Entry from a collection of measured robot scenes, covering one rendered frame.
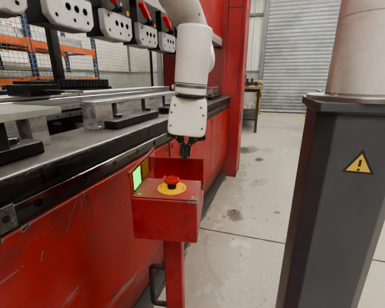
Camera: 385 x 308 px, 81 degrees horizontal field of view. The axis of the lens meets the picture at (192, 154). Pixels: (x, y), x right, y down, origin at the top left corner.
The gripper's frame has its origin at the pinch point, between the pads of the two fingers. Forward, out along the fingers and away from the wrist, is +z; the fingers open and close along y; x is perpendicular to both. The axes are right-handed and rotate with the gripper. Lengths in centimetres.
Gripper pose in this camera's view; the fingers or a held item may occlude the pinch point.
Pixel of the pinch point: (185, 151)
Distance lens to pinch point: 63.6
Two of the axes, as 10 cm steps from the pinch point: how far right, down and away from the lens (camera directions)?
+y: 9.9, 1.2, -0.8
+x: 1.1, -3.2, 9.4
